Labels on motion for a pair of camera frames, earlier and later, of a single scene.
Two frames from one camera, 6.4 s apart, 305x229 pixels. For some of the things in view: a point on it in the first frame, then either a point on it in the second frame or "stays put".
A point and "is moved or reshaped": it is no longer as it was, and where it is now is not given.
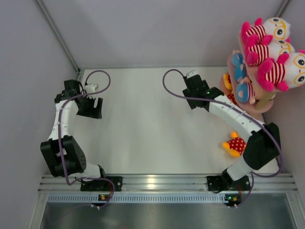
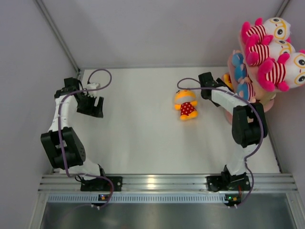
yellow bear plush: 236,146 is moved or reshaped
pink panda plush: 284,73 stays put
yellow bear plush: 227,80 stays put
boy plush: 240,74 stays put
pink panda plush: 276,28 stays put
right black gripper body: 189,94 -> 218,80
